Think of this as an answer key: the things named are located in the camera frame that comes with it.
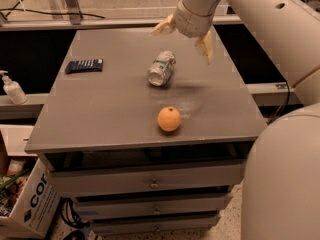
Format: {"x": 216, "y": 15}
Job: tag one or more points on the metal railing frame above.
{"x": 82, "y": 14}

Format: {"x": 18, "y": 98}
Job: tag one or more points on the white cardboard box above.
{"x": 35, "y": 208}

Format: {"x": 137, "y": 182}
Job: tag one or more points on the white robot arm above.
{"x": 281, "y": 185}

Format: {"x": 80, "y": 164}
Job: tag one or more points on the white pump bottle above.
{"x": 13, "y": 89}

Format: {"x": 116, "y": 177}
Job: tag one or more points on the orange fruit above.
{"x": 169, "y": 119}

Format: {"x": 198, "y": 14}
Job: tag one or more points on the blue snack packet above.
{"x": 81, "y": 66}

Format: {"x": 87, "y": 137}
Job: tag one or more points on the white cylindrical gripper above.
{"x": 190, "y": 23}

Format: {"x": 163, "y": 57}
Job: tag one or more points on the white 7up can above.
{"x": 161, "y": 69}

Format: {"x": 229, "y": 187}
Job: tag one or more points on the grey drawer cabinet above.
{"x": 99, "y": 138}

